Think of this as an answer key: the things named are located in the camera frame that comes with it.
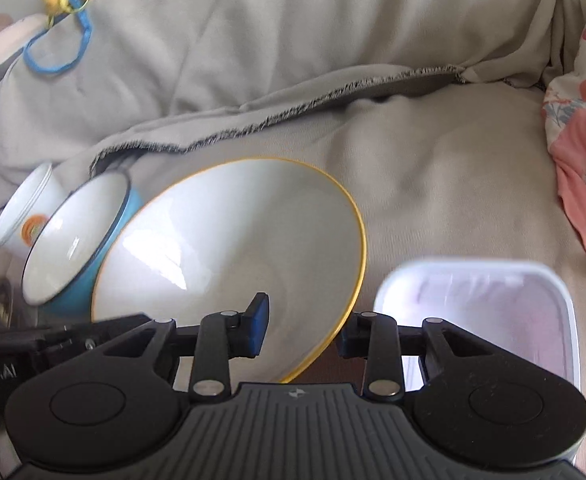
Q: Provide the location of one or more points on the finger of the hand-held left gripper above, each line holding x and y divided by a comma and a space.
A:
118, 326

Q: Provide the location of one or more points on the white round object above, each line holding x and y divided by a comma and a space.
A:
8, 40

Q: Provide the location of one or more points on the white rectangular plastic container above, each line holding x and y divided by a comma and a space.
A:
498, 300

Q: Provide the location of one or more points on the grey blanket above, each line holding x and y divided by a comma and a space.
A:
273, 35

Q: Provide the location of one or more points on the white cup orange print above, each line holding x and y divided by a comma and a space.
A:
28, 200

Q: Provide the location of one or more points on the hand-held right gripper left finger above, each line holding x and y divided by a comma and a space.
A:
258, 321

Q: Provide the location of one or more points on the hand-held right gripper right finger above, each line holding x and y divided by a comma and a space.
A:
347, 342

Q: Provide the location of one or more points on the beige bed sheet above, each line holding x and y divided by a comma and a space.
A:
448, 160

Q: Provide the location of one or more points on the large white bowl yellow rim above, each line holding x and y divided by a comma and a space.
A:
233, 240

